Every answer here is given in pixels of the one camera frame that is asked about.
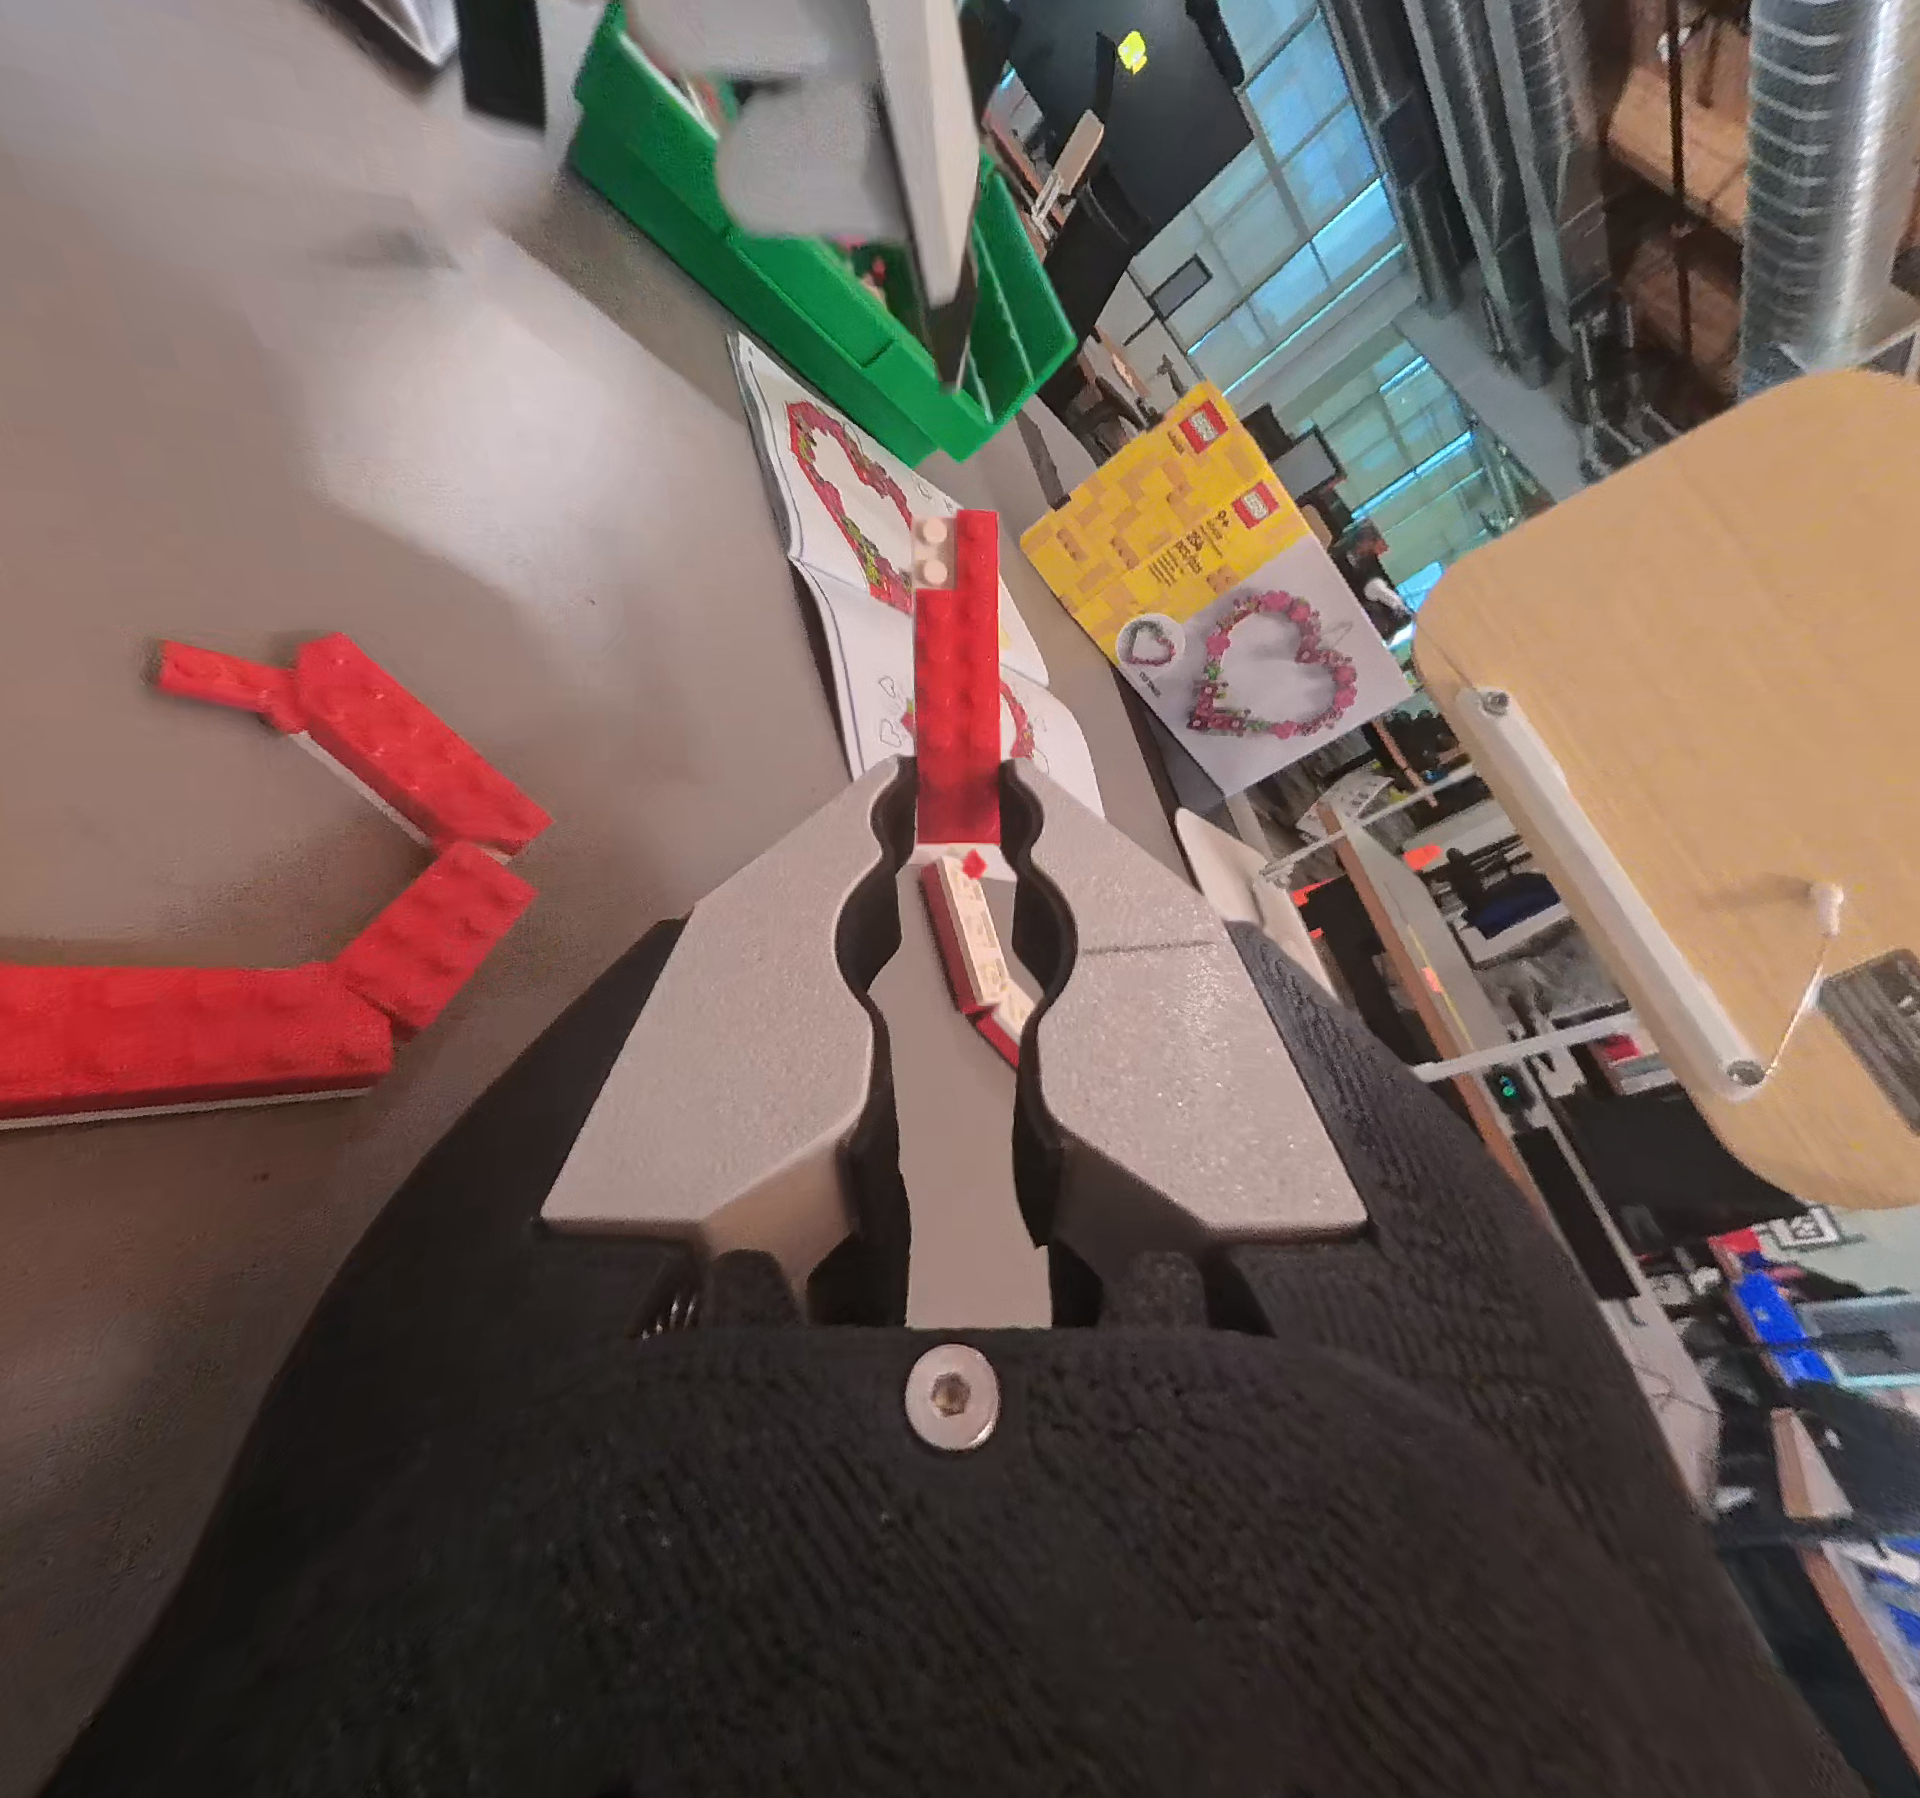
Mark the short red lego frame segment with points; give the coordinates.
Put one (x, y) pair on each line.
(406, 749)

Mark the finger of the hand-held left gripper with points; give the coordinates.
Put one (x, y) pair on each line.
(916, 102)

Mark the light wooden side table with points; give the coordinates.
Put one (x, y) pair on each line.
(1724, 658)

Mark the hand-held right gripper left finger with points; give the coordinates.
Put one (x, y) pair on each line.
(719, 1064)

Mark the lego instruction booklet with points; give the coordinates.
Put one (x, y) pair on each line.
(841, 681)

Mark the green plastic bin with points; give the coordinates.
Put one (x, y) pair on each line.
(808, 300)

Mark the yellow lego box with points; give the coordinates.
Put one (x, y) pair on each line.
(1141, 522)

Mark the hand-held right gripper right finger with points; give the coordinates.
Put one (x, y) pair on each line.
(1184, 1077)

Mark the silver ventilation duct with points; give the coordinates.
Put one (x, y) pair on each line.
(1831, 133)

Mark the red lego plate assembly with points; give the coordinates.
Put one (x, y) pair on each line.
(956, 719)

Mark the black monitor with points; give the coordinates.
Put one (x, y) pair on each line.
(1126, 42)

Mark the long red lego frame segment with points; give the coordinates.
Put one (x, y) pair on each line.
(196, 1026)

